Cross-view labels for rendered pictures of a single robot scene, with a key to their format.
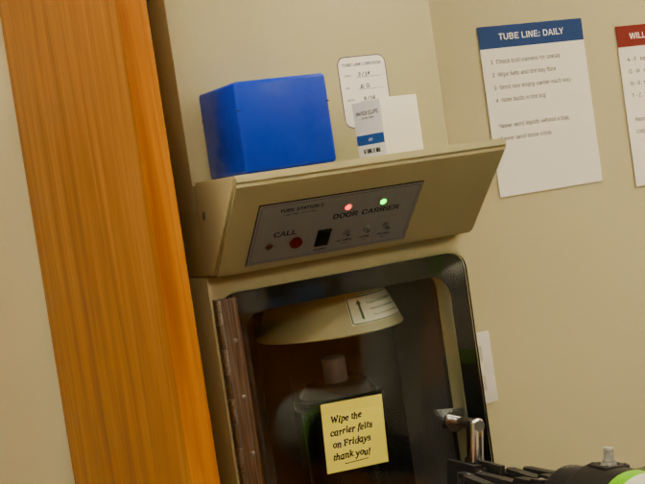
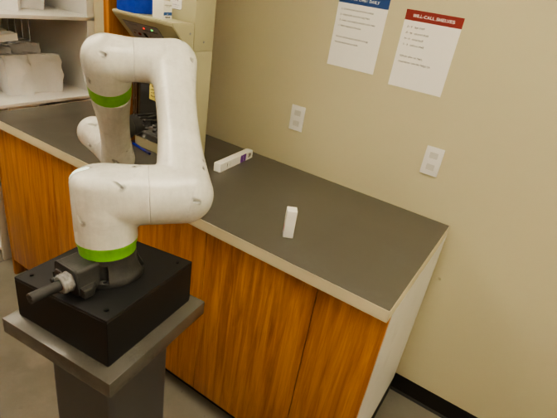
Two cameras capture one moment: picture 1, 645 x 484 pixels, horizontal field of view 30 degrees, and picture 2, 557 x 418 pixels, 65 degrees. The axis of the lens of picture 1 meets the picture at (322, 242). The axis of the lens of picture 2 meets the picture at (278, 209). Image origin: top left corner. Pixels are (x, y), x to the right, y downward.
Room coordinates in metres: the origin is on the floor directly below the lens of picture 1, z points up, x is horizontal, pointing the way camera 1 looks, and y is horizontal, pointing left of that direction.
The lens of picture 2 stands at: (0.73, -1.82, 1.68)
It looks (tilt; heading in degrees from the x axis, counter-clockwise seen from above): 27 degrees down; 55
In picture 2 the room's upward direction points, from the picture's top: 10 degrees clockwise
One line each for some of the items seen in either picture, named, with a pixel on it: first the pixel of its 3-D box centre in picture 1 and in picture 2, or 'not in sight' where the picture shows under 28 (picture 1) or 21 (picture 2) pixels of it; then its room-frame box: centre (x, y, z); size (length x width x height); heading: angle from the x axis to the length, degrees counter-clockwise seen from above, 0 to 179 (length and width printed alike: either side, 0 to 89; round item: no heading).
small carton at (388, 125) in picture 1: (387, 126); (162, 9); (1.30, -0.09, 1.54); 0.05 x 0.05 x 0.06; 34
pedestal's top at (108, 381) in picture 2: not in sight; (110, 315); (0.91, -0.96, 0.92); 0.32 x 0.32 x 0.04; 32
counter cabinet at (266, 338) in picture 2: not in sight; (192, 257); (1.46, -0.15, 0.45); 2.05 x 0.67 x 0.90; 116
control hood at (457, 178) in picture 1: (358, 206); (152, 30); (1.28, -0.04, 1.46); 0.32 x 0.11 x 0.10; 116
